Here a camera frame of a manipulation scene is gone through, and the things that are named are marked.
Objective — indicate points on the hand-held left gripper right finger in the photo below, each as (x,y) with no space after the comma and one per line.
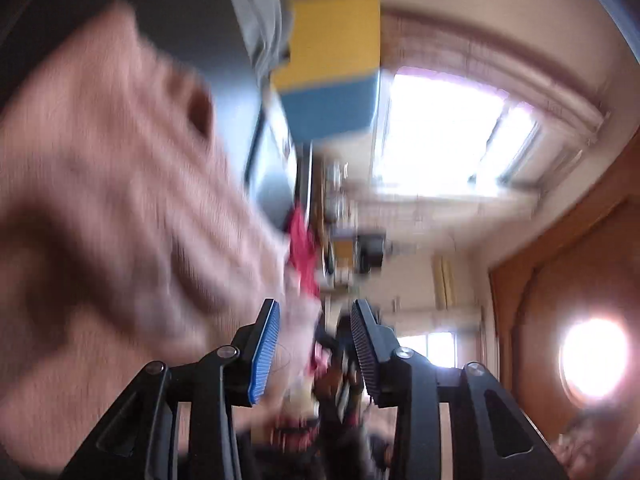
(362,355)

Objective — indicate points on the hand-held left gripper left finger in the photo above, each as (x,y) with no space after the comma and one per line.
(265,355)

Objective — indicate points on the pink garment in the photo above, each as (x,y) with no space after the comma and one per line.
(125,185)

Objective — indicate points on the small window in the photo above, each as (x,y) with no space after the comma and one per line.
(430,350)

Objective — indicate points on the red garment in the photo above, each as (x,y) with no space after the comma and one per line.
(302,250)

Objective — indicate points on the cluttered wooden desk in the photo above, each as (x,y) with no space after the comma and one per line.
(345,220)

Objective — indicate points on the brown wooden door panel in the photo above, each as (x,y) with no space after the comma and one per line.
(575,270)

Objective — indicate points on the round bright lamp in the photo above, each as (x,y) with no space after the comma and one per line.
(592,355)

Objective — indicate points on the bright window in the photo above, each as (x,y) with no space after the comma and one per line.
(440,130)

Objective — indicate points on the yellow and blue box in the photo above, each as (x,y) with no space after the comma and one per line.
(330,60)

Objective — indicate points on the grey garment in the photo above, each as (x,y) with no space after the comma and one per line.
(260,10)

